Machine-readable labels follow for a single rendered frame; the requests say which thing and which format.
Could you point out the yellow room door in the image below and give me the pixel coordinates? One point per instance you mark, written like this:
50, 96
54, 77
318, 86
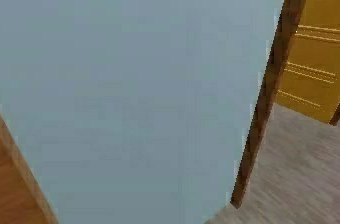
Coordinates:
321, 66

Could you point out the brown wooden door frame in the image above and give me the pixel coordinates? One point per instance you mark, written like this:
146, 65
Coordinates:
268, 100

